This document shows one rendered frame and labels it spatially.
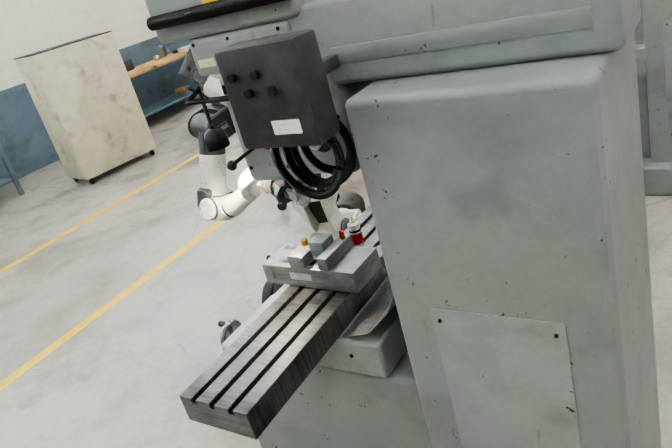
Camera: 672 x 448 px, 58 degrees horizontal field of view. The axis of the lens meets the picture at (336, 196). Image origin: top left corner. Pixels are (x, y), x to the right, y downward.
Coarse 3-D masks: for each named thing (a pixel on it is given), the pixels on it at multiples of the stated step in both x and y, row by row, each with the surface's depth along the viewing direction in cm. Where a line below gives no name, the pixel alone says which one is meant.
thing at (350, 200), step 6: (348, 192) 294; (354, 192) 294; (342, 198) 289; (348, 198) 288; (354, 198) 289; (360, 198) 292; (336, 204) 286; (342, 204) 283; (348, 204) 283; (354, 204) 285; (360, 204) 288; (360, 210) 286; (276, 288) 259
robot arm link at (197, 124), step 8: (200, 112) 210; (192, 120) 208; (200, 120) 204; (192, 128) 208; (200, 128) 203; (200, 136) 204; (200, 144) 204; (200, 152) 205; (208, 152) 204; (216, 152) 204; (224, 152) 207
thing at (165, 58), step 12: (180, 48) 1007; (156, 60) 995; (168, 60) 959; (132, 72) 925; (144, 72) 921; (168, 96) 1042; (180, 96) 1010; (144, 108) 992; (156, 108) 963; (0, 144) 745; (0, 156) 750; (12, 168) 758; (0, 180) 771; (12, 180) 760; (24, 192) 770
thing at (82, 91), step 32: (32, 64) 672; (64, 64) 688; (96, 64) 715; (32, 96) 713; (64, 96) 691; (96, 96) 718; (128, 96) 748; (64, 128) 695; (96, 128) 722; (128, 128) 751; (64, 160) 739; (96, 160) 725; (128, 160) 755
